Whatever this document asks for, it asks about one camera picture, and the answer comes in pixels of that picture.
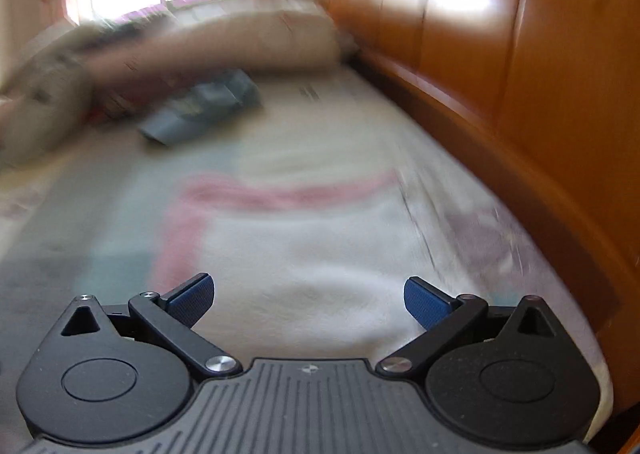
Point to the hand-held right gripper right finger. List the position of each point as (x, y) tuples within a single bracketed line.
[(425, 301)]

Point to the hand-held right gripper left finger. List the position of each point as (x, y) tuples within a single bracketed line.
[(192, 296)]

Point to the pink and white knit sweater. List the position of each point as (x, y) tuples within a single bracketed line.
[(310, 244)]

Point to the pastel patchwork bed sheet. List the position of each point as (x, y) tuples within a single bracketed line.
[(100, 214)]

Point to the light blue cap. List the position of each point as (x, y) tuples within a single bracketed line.
[(205, 109)]

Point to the grey cat face cushion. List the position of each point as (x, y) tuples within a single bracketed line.
[(40, 114)]

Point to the wooden headboard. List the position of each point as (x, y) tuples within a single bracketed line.
[(525, 84)]

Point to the pink folded quilt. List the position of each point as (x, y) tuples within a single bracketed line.
[(240, 44)]

